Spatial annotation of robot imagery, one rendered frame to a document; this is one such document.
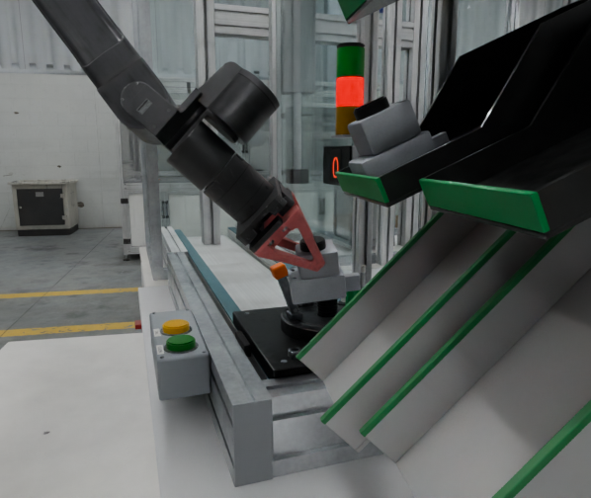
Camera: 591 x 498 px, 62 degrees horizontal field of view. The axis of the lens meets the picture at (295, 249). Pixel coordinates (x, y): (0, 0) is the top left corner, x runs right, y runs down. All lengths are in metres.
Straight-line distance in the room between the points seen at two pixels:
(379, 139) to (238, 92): 0.18
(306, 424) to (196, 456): 0.15
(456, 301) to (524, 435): 0.11
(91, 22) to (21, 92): 8.56
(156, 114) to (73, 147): 8.41
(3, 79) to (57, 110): 0.87
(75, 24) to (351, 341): 0.44
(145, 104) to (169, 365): 0.34
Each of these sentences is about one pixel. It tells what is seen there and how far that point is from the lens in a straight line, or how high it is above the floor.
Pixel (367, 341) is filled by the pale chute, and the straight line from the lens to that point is 0.53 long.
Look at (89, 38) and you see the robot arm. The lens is 0.59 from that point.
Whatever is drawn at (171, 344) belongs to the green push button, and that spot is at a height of 0.97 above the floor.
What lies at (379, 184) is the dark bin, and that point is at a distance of 0.37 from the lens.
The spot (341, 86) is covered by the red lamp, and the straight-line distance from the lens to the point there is 0.92.
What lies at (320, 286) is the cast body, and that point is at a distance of 0.57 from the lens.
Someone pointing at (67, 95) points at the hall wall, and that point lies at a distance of 8.98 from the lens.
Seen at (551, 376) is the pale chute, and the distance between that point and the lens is 0.38.
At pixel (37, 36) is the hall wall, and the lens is 9.21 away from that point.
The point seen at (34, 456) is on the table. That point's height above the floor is 0.86.
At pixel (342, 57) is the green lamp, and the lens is 0.93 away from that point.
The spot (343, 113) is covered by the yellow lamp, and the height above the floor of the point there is 1.30.
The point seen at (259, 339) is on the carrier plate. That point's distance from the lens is 0.71.
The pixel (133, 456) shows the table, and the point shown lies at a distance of 0.69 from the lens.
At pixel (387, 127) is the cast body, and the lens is 0.42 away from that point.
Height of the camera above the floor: 1.23
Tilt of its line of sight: 11 degrees down
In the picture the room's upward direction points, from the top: straight up
